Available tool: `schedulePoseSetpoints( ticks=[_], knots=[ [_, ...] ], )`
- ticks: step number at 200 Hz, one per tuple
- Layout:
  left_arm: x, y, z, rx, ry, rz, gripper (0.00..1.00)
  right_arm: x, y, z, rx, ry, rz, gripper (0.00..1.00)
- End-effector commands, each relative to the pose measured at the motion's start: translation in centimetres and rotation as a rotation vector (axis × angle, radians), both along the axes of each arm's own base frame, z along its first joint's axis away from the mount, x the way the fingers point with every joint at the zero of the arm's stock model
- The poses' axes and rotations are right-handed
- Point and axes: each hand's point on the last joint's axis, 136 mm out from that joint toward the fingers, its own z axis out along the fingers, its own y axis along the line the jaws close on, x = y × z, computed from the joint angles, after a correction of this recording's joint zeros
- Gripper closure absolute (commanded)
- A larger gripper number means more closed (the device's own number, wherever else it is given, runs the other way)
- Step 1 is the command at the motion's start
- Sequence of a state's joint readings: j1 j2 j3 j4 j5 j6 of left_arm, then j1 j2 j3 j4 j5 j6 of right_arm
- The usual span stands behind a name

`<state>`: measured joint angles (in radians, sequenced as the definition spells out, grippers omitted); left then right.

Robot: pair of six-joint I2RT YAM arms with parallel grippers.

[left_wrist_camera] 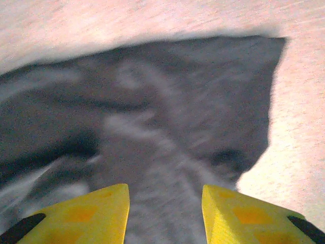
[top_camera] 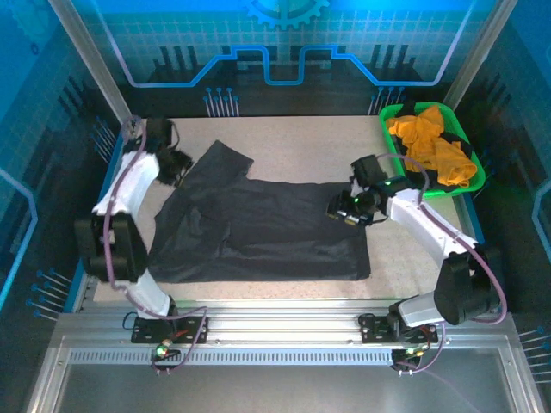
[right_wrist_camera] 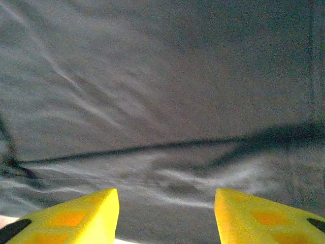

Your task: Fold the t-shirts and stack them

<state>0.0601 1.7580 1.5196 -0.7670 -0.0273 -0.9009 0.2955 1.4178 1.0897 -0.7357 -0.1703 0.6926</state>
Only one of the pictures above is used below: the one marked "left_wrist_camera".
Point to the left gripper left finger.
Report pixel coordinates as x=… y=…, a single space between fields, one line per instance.
x=89 y=221

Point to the grey t-shirt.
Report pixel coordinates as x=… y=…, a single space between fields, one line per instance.
x=177 y=101

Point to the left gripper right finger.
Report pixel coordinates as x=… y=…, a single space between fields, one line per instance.
x=241 y=221

